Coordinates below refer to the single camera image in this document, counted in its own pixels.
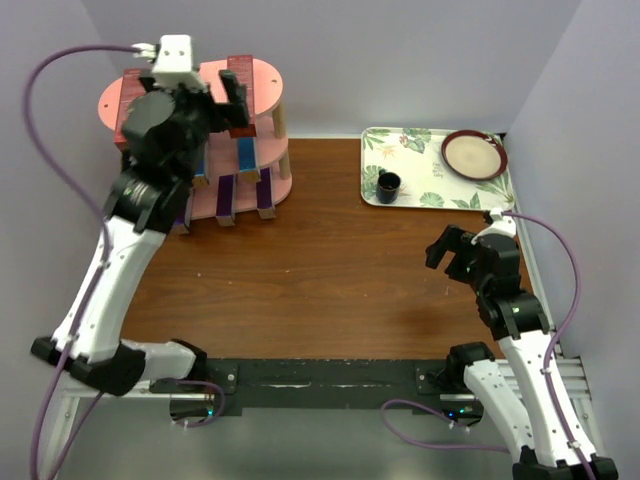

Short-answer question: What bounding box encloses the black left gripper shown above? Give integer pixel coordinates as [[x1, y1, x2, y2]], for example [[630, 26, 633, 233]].
[[139, 68, 249, 182]]

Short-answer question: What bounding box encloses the red toothpaste box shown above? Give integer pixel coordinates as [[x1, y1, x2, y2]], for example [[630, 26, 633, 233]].
[[227, 55, 256, 139], [114, 68, 148, 151]]

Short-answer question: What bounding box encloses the blue toothpaste box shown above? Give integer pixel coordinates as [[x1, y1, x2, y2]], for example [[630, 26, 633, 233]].
[[236, 137, 261, 183], [192, 157, 210, 189]]

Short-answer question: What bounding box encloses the silver purple toothpaste box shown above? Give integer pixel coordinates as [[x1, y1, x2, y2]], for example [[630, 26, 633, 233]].
[[215, 174, 236, 227]]

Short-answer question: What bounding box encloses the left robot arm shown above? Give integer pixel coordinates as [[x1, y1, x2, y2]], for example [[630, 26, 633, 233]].
[[31, 70, 250, 396]]

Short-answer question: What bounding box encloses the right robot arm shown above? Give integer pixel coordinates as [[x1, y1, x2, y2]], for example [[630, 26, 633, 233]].
[[425, 221, 619, 479]]

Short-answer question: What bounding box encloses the pink three-tier shelf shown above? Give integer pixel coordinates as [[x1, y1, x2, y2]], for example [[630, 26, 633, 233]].
[[98, 57, 293, 220]]

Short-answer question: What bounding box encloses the dark blue mug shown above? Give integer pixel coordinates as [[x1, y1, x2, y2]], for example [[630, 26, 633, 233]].
[[375, 169, 401, 205]]

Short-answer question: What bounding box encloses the red rimmed beige plate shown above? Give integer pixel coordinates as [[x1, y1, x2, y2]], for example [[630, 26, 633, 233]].
[[441, 130, 508, 181]]

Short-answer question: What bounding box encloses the floral serving tray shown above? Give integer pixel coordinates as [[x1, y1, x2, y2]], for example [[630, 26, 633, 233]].
[[360, 127, 515, 211]]

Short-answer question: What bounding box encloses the black base mat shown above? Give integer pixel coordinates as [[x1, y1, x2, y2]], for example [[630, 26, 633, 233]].
[[149, 357, 505, 417]]

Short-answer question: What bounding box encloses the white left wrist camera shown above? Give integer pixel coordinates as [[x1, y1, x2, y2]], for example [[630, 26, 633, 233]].
[[151, 34, 207, 91]]

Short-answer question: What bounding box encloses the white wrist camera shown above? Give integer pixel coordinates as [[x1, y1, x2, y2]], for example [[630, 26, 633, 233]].
[[151, 34, 207, 91], [471, 208, 517, 245]]

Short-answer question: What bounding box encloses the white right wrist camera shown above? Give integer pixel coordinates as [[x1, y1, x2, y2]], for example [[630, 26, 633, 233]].
[[471, 208, 517, 245]]

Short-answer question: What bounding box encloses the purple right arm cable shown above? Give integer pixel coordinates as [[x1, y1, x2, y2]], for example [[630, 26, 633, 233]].
[[502, 211, 596, 480]]

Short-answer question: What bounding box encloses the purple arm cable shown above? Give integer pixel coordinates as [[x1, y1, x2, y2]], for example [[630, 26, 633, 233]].
[[502, 211, 596, 480], [24, 43, 156, 480]]

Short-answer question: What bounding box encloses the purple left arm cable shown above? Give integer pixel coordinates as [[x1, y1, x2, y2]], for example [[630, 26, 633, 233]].
[[24, 43, 156, 480]]

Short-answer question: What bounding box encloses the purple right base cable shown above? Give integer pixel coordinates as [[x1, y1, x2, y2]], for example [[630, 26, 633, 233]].
[[380, 398, 511, 455]]

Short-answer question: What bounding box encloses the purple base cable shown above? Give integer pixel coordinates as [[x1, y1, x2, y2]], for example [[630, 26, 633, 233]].
[[172, 378, 226, 429], [380, 398, 511, 455]]

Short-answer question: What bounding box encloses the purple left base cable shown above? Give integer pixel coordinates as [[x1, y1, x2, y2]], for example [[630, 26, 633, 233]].
[[172, 378, 226, 429]]

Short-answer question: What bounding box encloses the aluminium frame rail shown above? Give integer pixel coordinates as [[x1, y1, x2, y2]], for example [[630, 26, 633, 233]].
[[37, 384, 151, 480]]

